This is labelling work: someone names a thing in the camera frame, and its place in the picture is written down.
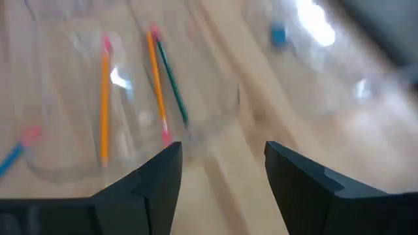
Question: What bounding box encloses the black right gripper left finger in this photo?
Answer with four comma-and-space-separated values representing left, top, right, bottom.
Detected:
91, 142, 183, 235

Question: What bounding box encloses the blue pencil pink eraser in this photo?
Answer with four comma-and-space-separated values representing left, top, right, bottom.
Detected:
0, 125, 43, 179

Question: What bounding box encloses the clear plastic bin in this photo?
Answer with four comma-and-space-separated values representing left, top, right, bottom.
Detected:
243, 0, 409, 131
18, 0, 244, 183

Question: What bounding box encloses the green pencil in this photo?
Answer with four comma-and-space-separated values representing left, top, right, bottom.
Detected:
150, 23, 190, 127

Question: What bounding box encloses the orange pencil pink eraser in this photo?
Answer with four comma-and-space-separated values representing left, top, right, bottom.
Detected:
99, 31, 114, 168
145, 29, 173, 148

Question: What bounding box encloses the small blue eraser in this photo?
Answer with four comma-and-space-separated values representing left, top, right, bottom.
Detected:
270, 21, 289, 49

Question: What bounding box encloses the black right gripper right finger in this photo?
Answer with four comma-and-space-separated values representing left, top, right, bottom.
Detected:
265, 141, 389, 235

